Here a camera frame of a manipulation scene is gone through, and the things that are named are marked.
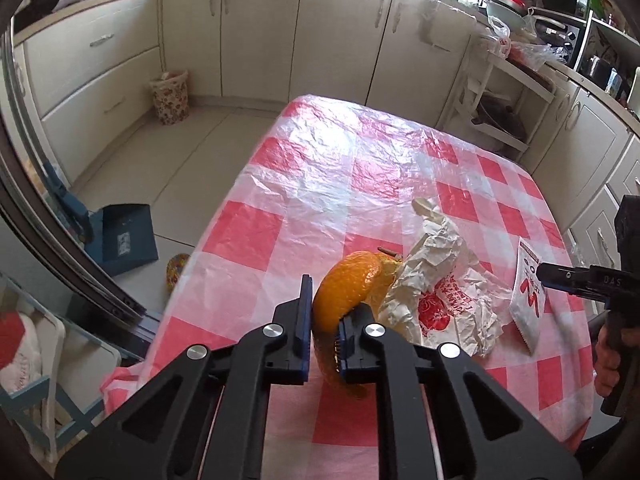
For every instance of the red white checkered tablecloth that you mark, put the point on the red white checkered tablecloth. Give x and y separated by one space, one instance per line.
331 178

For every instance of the floral waste basket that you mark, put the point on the floral waste basket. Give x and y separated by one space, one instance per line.
170 97

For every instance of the black wok pan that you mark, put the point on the black wok pan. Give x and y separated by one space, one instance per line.
34 11

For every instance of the blue dustpan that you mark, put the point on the blue dustpan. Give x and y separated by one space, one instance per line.
118 237

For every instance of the white kitchen cabinets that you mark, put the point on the white kitchen cabinets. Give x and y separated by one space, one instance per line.
85 73

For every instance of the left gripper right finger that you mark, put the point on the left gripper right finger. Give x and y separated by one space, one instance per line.
440 415

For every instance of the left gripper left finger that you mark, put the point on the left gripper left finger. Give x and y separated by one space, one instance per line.
203 416

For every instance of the white red paper wrapper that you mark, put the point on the white red paper wrapper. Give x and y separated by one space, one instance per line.
441 293

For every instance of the small white red sachet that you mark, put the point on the small white red sachet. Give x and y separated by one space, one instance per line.
528 296

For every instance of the blue folding chair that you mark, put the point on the blue folding chair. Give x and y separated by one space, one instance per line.
51 374

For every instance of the person's right hand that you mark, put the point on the person's right hand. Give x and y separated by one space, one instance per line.
606 365

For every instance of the large orange peel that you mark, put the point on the large orange peel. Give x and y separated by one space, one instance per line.
359 278

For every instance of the black frying pan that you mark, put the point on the black frying pan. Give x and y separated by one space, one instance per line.
498 119

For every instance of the white shelf rack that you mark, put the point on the white shelf rack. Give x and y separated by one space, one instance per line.
484 71

